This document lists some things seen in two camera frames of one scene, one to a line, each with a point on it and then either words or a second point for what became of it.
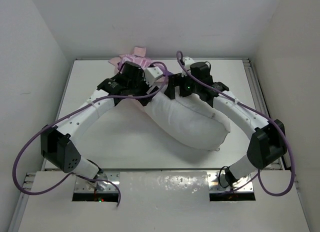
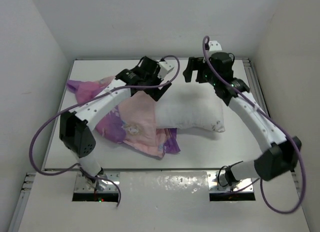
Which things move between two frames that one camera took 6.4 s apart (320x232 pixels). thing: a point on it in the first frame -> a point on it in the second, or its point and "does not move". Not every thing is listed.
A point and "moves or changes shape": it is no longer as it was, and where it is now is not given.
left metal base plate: [107, 182] does not move
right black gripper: [177, 79] -> [195, 64]
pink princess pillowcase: [138, 56] -> [132, 124]
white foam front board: [160, 201] does not move
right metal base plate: [244, 185] does not move
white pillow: [188, 121] moves or changes shape
